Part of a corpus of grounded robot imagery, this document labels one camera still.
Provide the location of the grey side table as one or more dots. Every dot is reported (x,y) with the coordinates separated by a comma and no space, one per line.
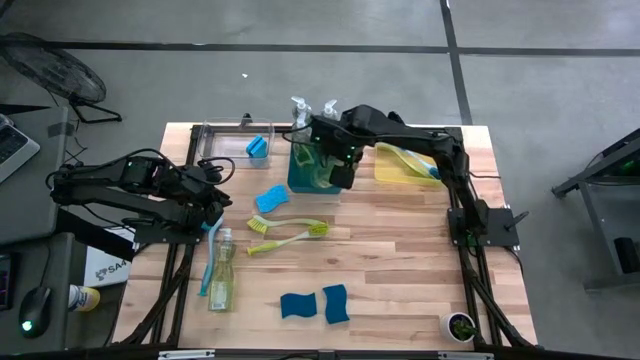
(607,225)

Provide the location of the white yellow spray can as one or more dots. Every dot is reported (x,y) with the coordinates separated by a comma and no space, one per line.
(85,298)

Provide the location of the silver metal bracket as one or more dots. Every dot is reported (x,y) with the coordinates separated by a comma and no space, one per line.
(465,356)
(186,354)

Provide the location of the long light-blue dish brush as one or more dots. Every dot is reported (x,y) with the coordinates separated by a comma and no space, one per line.
(209,265)

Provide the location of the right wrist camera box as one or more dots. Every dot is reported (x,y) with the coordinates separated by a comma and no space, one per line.
(342,176)

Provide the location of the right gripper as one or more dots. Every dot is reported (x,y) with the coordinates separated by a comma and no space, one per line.
(335,140)

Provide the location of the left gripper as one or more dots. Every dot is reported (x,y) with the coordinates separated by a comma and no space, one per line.
(200,210)

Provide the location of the plant in white pot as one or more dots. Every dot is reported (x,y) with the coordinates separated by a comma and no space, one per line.
(459,327)

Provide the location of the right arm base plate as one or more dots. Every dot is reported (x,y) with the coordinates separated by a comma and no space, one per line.
(502,227)

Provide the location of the clear plastic bin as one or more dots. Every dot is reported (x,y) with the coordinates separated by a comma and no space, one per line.
(225,147)

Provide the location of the white green dish brush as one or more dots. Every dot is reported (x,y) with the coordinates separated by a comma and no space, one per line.
(257,225)

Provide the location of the black box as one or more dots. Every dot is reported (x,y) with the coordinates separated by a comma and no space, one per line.
(627,255)

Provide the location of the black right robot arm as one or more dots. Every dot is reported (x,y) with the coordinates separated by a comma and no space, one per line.
(425,142)

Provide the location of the yellow-green dish brush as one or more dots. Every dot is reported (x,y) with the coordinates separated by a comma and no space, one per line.
(280,243)

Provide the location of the grey laptop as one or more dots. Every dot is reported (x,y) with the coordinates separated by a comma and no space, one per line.
(12,145)

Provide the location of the black floor fan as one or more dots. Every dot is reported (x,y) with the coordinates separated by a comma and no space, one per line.
(55,70)

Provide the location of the dark grey desk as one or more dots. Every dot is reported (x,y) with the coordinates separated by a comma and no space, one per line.
(50,260)

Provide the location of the teal plastic bin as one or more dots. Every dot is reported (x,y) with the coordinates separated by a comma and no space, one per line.
(296,185)

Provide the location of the black keyboard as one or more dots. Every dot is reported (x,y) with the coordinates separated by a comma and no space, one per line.
(4,282)

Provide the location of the white cardboard box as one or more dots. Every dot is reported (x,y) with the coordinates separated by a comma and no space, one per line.
(107,267)

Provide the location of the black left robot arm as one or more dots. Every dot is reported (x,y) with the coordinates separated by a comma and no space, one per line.
(100,177)

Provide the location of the yellow translucent plastic bin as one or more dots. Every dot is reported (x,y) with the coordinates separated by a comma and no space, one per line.
(395,170)

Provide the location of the small blue dish brush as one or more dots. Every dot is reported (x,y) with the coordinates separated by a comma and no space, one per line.
(434,173)

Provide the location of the black computer mouse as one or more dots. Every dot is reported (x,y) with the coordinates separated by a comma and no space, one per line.
(35,310)

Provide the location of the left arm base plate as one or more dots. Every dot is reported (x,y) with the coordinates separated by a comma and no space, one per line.
(150,237)

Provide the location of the black metal beam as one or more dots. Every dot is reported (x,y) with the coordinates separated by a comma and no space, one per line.
(575,181)

